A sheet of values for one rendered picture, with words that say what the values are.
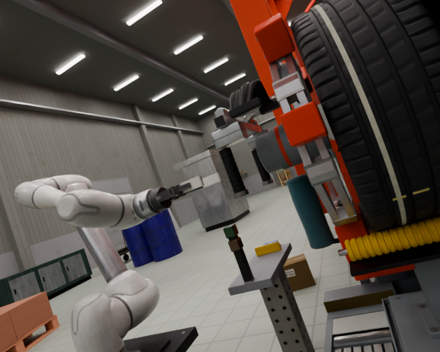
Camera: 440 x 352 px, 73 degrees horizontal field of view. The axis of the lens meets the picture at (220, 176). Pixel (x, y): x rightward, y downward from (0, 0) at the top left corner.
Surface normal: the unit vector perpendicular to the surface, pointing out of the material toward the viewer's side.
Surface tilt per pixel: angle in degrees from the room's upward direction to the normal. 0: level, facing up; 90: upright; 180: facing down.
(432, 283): 90
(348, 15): 56
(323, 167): 90
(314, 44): 61
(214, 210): 90
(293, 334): 90
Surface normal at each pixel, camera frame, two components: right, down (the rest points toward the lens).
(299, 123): -0.37, 0.07
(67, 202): -0.32, -0.14
